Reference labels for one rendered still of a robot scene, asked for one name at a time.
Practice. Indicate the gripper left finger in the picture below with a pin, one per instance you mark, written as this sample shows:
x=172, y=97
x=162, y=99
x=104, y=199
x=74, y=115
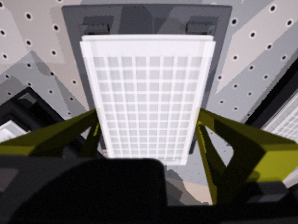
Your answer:
x=51, y=140

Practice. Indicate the white well plate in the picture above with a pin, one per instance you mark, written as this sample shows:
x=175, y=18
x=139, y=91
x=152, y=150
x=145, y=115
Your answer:
x=10, y=130
x=148, y=126
x=284, y=122

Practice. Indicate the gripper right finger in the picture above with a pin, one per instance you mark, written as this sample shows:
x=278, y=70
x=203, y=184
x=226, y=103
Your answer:
x=258, y=156

